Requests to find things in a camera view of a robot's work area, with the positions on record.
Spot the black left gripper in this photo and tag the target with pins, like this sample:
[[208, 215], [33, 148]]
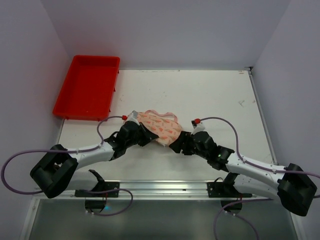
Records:
[[143, 135]]

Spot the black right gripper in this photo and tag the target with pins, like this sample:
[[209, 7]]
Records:
[[185, 142]]

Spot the peach floral mesh laundry bag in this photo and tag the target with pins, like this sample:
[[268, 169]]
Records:
[[165, 125]]

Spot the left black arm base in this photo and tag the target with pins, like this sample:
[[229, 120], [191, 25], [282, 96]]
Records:
[[101, 189]]

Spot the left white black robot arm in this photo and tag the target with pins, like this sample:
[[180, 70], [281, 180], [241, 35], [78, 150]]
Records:
[[59, 169]]

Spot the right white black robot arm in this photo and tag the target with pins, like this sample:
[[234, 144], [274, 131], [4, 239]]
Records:
[[289, 185]]

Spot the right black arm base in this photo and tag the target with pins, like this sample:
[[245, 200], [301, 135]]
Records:
[[224, 188]]

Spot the red plastic tray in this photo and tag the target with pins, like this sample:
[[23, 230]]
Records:
[[88, 88]]

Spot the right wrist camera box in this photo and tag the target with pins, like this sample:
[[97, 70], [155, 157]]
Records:
[[198, 126]]

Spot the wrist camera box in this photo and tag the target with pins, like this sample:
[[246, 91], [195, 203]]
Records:
[[198, 126], [133, 117]]

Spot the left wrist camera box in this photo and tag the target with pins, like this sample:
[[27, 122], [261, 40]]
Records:
[[133, 117]]

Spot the aluminium mounting rail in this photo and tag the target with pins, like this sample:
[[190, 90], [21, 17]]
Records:
[[165, 189]]

